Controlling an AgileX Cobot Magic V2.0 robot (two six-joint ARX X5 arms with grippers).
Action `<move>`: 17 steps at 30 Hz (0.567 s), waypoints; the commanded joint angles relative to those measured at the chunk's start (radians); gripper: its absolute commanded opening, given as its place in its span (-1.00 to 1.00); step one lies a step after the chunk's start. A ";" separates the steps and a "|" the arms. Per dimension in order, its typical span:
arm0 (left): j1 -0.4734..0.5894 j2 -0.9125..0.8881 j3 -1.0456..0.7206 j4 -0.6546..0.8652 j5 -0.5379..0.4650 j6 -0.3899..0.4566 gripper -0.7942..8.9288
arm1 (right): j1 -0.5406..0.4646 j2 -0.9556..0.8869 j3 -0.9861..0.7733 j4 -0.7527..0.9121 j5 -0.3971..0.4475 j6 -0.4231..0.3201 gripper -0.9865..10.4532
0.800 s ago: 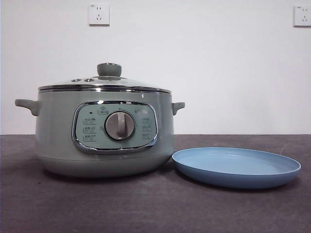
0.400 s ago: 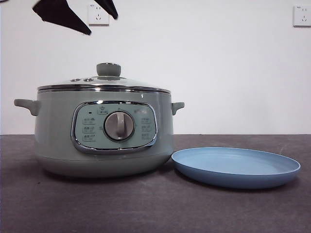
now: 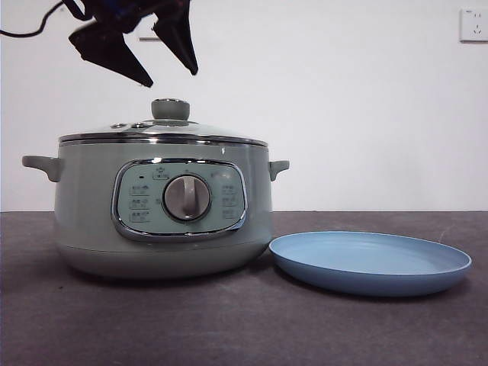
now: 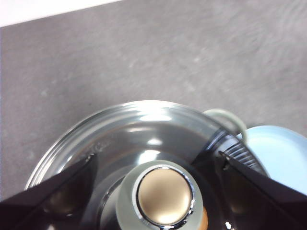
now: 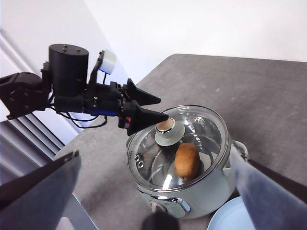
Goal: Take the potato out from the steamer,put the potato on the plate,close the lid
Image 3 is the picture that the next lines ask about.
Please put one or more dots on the blue round plate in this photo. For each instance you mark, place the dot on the blue round plate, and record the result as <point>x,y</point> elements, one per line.
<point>362,263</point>

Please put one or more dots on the glass lid with green knob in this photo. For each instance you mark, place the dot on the glass lid with green knob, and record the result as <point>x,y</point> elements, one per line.
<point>169,110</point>

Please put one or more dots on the pale green electric steamer pot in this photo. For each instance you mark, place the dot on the pale green electric steamer pot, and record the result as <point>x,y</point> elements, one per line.
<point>85,198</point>

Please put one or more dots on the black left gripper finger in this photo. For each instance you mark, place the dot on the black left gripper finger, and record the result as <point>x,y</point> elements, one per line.
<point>179,34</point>
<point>110,53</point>

